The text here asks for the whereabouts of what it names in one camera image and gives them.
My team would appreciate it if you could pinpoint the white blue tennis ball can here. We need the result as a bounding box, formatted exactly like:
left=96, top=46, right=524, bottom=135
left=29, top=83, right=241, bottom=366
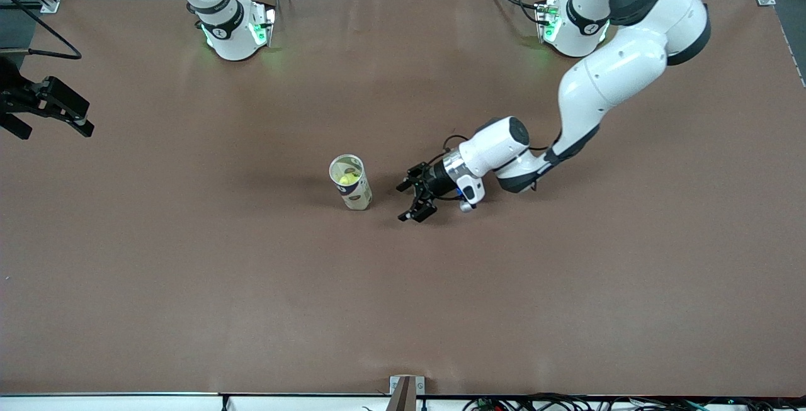
left=329, top=154, right=373, bottom=211

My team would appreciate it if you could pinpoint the black cable bundle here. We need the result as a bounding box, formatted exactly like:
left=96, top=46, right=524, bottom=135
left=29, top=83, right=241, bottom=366
left=462, top=392, right=806, bottom=411

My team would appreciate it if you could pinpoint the metal mast bracket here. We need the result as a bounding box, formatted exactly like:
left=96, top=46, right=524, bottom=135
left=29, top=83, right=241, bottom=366
left=389, top=375, right=426, bottom=411

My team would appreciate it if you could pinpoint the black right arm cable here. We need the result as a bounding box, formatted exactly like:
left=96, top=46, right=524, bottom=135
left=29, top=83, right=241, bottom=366
left=0, top=0, right=82, bottom=60

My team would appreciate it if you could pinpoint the brown table mat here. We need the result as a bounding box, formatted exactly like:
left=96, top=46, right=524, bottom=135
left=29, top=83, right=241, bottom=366
left=0, top=0, right=806, bottom=397

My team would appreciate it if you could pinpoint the white table edge rail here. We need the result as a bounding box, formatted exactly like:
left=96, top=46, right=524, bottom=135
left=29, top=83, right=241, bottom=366
left=0, top=392, right=806, bottom=411

